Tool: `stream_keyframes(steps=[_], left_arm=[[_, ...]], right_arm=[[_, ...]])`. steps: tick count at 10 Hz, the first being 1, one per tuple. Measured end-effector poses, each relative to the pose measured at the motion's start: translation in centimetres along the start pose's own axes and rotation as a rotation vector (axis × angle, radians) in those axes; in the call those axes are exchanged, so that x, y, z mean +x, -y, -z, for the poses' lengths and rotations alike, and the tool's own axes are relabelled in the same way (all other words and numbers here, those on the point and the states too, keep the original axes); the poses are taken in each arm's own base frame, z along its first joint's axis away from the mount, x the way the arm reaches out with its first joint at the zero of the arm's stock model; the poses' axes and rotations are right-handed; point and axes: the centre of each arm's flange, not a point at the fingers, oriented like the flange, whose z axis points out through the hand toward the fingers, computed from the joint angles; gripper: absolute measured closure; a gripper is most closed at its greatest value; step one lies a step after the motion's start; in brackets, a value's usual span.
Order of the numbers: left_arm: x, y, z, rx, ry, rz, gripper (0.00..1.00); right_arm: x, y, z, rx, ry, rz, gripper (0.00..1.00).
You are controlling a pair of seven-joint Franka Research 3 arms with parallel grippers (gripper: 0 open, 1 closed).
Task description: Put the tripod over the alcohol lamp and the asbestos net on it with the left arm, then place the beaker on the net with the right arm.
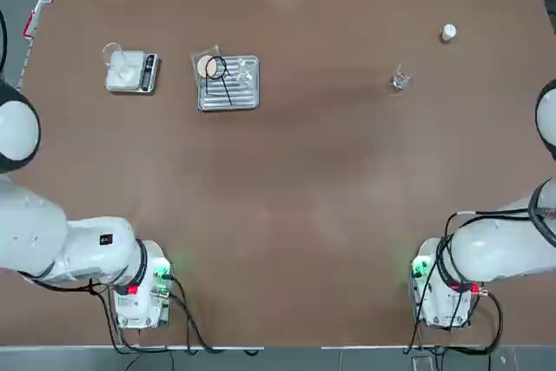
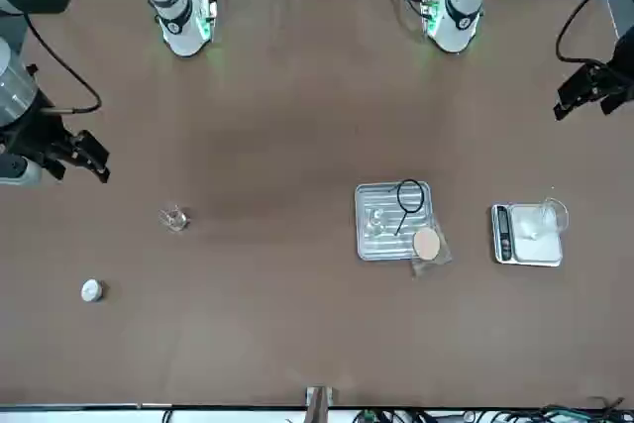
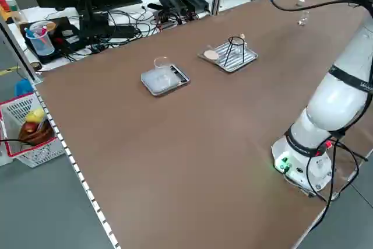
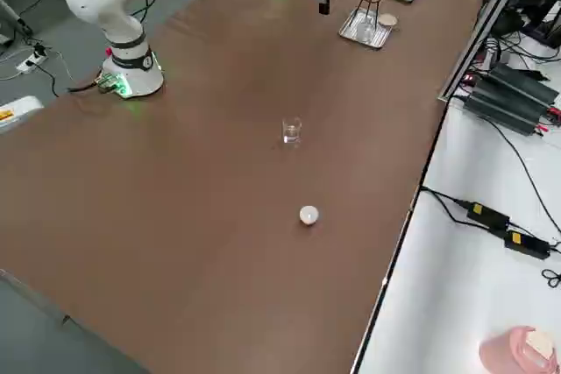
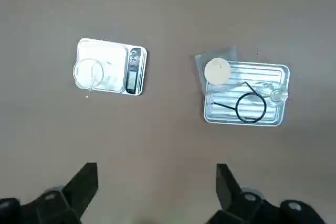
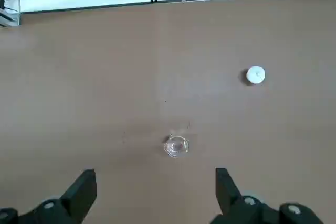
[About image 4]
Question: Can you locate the clear glass alcohol lamp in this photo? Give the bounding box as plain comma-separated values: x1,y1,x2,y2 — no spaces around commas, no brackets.
357,18,376,45

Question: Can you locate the small glass beaker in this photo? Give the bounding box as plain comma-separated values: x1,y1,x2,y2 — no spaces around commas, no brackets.
281,116,303,147

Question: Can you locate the ribbed metal tray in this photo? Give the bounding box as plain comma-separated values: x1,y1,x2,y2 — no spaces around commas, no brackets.
337,8,394,50

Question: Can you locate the black finned power supply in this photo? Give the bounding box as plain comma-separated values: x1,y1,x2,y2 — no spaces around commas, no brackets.
488,62,561,108
463,80,549,137

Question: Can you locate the black stand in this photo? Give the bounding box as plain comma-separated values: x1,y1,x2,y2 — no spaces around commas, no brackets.
519,0,561,49

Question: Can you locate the white round cap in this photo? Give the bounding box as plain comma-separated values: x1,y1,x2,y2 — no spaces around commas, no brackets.
299,205,320,226

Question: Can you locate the black adapter with yellow label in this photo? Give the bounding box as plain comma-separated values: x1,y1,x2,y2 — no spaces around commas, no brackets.
466,201,512,230
503,229,551,259

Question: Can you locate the white power strip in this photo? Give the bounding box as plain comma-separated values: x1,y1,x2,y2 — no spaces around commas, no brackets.
16,52,48,74

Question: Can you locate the grey stand leg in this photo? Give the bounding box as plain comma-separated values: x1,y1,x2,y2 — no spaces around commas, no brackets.
0,0,34,38

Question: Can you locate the white box with yellow label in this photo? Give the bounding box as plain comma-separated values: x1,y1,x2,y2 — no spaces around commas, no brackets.
0,95,45,135

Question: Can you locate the pink plastic container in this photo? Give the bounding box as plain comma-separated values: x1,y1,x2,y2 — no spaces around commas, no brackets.
478,325,561,374

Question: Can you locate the aluminium frame post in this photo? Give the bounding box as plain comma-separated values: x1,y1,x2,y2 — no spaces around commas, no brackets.
437,0,541,104

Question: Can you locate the black cable bundle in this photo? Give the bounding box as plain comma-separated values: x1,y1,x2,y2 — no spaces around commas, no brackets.
481,10,561,69

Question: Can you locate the black adapter cable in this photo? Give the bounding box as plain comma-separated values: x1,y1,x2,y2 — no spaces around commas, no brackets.
420,187,492,230

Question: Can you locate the black base cable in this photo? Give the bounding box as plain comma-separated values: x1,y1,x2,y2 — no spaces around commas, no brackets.
67,78,110,95

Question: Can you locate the long power supply cable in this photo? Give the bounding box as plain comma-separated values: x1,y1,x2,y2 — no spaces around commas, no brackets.
451,93,561,235

